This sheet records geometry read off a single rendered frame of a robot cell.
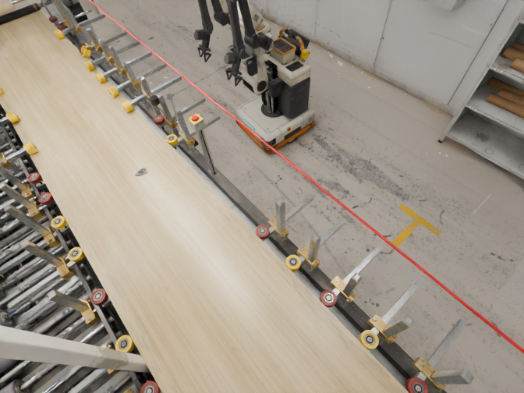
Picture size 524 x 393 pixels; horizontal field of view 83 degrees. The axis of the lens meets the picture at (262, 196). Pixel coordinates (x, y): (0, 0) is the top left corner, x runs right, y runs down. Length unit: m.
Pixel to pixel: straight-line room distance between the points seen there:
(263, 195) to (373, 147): 1.28
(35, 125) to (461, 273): 3.56
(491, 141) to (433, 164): 0.58
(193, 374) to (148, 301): 0.42
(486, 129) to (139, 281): 3.44
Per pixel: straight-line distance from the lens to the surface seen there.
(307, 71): 2.92
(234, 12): 2.25
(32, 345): 1.03
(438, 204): 3.17
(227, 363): 1.56
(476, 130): 3.75
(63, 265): 2.09
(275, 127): 3.08
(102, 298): 1.83
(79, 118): 2.80
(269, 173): 3.05
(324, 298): 1.59
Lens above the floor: 2.43
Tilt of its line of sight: 57 degrees down
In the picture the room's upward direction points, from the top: 7 degrees counter-clockwise
